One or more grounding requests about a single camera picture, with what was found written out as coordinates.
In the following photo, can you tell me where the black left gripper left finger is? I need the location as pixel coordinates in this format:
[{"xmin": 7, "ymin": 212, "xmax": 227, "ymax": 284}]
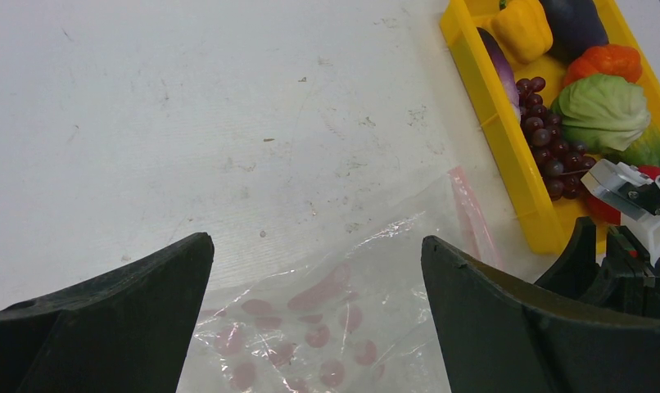
[{"xmin": 0, "ymin": 233, "xmax": 215, "ymax": 392}]

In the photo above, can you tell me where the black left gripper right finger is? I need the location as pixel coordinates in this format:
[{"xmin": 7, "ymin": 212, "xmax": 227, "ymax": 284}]
[{"xmin": 421, "ymin": 236, "xmax": 660, "ymax": 392}]

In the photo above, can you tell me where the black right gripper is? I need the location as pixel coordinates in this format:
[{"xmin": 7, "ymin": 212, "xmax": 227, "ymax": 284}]
[{"xmin": 535, "ymin": 217, "xmax": 660, "ymax": 319}]

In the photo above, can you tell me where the yellow plastic tray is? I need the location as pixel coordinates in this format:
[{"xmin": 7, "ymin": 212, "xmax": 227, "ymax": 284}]
[{"xmin": 439, "ymin": 0, "xmax": 660, "ymax": 255}]

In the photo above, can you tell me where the clear zip top bag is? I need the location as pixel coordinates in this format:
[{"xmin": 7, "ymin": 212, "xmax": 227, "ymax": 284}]
[{"xmin": 178, "ymin": 167, "xmax": 500, "ymax": 392}]

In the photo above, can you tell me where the green cabbage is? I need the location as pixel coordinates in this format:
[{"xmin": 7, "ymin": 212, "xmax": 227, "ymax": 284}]
[{"xmin": 549, "ymin": 74, "xmax": 652, "ymax": 155}]

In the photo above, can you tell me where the red tomato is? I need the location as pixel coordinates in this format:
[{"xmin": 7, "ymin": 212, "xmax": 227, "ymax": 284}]
[{"xmin": 581, "ymin": 160, "xmax": 660, "ymax": 225}]

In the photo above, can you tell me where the red grape bunch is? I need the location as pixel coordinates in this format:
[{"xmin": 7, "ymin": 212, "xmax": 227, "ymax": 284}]
[{"xmin": 516, "ymin": 77, "xmax": 596, "ymax": 201}]

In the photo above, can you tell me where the green orange mango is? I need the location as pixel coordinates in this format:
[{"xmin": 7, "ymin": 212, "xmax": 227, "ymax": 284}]
[{"xmin": 605, "ymin": 124, "xmax": 660, "ymax": 168}]

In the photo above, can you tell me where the slim purple white eggplant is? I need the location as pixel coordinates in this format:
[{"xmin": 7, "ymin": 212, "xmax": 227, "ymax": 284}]
[{"xmin": 477, "ymin": 27, "xmax": 522, "ymax": 121}]

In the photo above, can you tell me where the dark purple eggplant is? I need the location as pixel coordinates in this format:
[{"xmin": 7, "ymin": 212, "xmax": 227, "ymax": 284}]
[{"xmin": 540, "ymin": 0, "xmax": 609, "ymax": 64}]

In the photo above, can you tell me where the yellow bell pepper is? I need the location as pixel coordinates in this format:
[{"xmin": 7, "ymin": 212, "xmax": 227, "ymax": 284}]
[{"xmin": 485, "ymin": 0, "xmax": 553, "ymax": 65}]

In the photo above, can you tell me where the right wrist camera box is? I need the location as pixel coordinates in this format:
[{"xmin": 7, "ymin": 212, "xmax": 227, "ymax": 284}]
[{"xmin": 581, "ymin": 159, "xmax": 660, "ymax": 266}]

